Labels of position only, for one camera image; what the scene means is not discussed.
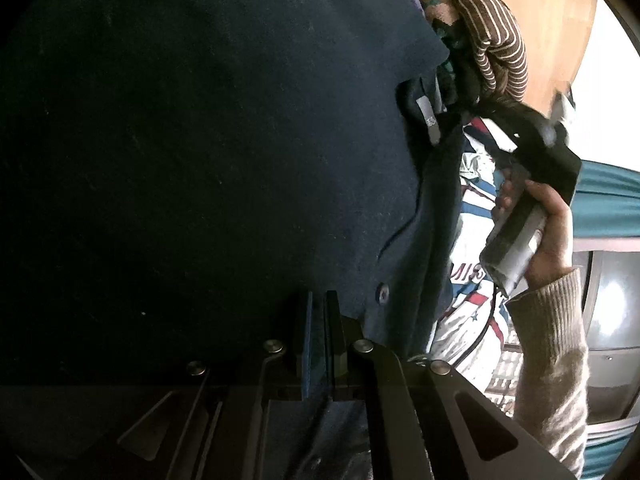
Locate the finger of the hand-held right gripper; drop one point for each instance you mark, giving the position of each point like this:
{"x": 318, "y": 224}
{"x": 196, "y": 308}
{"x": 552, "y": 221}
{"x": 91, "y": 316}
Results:
{"x": 492, "y": 112}

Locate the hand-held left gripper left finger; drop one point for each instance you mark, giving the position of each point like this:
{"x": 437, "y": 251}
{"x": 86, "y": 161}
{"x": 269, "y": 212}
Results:
{"x": 304, "y": 340}

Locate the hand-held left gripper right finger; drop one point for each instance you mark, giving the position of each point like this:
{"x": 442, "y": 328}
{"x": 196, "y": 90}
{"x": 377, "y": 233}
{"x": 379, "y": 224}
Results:
{"x": 327, "y": 335}

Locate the navy blue collared shirt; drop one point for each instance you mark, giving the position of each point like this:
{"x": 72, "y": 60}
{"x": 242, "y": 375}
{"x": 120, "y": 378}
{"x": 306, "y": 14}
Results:
{"x": 200, "y": 160}

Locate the folded black clothes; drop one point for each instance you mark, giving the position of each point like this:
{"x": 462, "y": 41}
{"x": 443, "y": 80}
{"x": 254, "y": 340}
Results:
{"x": 450, "y": 60}

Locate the person's right hand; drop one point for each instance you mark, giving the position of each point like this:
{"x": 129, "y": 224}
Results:
{"x": 557, "y": 240}

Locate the teal curtain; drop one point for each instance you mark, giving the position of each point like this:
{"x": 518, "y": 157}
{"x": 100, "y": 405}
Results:
{"x": 600, "y": 452}
{"x": 605, "y": 200}

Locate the folded brown striped sweater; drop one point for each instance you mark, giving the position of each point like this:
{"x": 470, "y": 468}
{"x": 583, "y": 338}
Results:
{"x": 495, "y": 35}

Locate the wooden headboard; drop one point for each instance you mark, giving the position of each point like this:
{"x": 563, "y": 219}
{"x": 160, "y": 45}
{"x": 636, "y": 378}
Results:
{"x": 550, "y": 25}

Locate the star striped quilt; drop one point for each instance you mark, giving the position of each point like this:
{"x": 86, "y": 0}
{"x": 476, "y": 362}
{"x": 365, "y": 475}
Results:
{"x": 475, "y": 280}

